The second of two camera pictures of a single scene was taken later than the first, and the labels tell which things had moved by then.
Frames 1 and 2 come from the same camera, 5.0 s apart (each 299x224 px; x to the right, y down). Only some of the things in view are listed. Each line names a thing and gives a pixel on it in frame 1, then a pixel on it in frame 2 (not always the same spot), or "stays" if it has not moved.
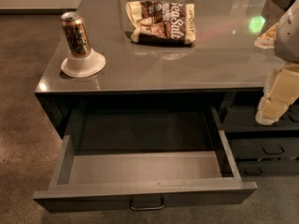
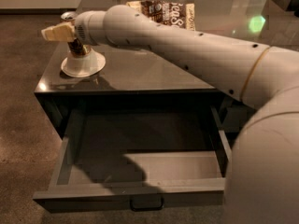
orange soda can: (77, 33) stays
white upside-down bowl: (83, 65) stays
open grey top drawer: (145, 158) stays
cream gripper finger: (281, 90) → (89, 27)
